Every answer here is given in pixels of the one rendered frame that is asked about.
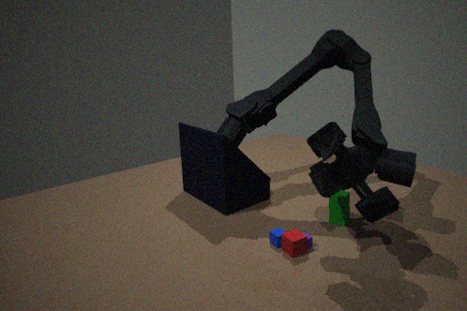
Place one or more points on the green block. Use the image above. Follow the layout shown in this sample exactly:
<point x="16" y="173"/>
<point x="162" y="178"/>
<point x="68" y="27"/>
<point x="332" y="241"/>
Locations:
<point x="339" y="218"/>
<point x="339" y="201"/>

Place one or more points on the red block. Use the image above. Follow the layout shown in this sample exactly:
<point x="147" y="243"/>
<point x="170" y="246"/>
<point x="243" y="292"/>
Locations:
<point x="294" y="243"/>

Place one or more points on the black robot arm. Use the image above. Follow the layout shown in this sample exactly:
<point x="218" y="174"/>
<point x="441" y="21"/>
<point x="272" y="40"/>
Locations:
<point x="257" y="109"/>

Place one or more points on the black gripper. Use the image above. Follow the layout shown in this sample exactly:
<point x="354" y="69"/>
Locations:
<point x="353" y="168"/>

